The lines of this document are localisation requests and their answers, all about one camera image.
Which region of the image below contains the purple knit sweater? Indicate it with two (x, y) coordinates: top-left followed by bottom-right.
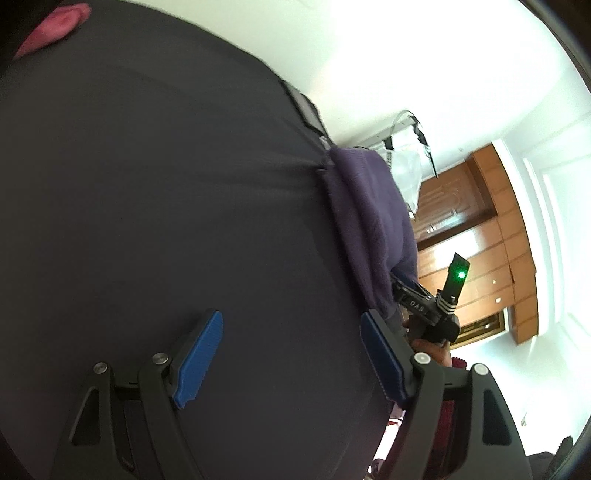
(318, 147), (418, 318)

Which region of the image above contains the person's right hand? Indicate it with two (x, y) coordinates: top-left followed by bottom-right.
(402, 316), (453, 368)

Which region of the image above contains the wooden cabinet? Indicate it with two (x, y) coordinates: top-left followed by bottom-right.
(418, 145), (538, 345)

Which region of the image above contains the wooden door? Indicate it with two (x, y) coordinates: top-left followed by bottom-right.
(412, 159), (497, 251)

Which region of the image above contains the clear plastic storage bag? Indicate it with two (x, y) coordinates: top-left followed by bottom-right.
(355, 110), (439, 219)

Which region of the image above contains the pink fleece garment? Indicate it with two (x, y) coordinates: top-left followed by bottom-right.
(13, 3), (92, 60)

